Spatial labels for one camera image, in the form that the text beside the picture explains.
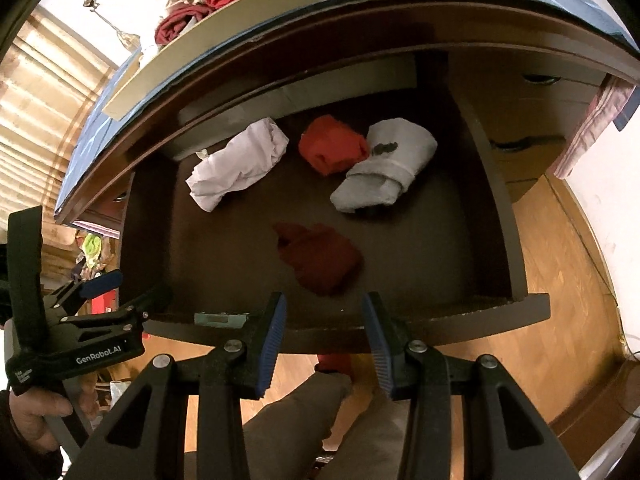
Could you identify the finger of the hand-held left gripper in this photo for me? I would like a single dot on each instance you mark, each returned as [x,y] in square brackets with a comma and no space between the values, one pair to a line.
[102,282]
[150,300]

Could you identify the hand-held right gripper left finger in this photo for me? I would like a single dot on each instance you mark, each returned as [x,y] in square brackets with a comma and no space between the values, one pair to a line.
[272,345]

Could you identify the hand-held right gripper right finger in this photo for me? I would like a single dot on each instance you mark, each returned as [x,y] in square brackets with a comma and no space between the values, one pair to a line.
[380,345]

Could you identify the dark red underwear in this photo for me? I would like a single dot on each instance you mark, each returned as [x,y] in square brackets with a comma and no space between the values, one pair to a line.
[320,260]

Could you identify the dark wooden drawer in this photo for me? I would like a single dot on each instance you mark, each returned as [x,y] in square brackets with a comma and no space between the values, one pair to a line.
[425,250]

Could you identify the pale pink underwear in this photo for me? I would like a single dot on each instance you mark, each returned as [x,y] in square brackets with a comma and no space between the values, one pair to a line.
[235,165]

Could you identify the light grey underwear dark emblem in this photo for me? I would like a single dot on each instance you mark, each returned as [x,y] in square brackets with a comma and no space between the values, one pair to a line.
[390,160]

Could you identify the red underwear cartoon print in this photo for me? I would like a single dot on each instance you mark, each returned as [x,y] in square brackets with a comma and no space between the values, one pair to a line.
[330,145]

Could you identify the shallow white cardboard box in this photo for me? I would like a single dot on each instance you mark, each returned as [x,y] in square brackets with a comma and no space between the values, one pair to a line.
[225,55]

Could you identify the maroon underwear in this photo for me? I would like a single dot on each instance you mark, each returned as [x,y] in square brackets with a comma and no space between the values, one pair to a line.
[175,25]

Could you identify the metal drawer lock plate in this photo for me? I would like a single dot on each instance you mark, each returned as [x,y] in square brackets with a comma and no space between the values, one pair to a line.
[222,319]

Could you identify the person's left hand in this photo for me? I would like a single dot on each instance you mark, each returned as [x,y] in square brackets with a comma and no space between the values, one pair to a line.
[30,410]

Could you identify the red plastic stool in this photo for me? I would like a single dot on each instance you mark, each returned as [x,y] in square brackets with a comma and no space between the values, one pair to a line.
[102,305]

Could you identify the green yellow bag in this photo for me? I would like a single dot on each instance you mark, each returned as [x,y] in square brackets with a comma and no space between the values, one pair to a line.
[91,247]

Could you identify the person's left leg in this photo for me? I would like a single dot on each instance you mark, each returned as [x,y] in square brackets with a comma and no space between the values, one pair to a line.
[280,425]

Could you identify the person's leg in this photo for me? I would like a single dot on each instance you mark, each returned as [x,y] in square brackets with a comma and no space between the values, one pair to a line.
[280,425]
[370,440]

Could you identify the person's right leg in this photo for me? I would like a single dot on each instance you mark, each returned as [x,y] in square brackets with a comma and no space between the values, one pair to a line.
[370,440]

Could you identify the clear plastic bag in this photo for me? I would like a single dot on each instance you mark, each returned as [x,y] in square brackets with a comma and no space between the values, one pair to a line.
[119,394]

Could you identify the beige patterned curtain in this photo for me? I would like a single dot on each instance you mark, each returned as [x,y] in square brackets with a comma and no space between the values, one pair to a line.
[40,110]

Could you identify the curtain tieback tassel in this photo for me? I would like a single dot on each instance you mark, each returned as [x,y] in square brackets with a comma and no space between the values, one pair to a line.
[129,40]

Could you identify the pink striped undercloth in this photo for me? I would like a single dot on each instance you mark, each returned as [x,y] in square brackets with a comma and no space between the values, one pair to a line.
[590,120]

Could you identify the dark wooden desk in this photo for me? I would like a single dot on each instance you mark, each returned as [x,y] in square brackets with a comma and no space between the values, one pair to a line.
[350,35]

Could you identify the metal wall hook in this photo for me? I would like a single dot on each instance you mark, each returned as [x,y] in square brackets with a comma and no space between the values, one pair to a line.
[90,3]

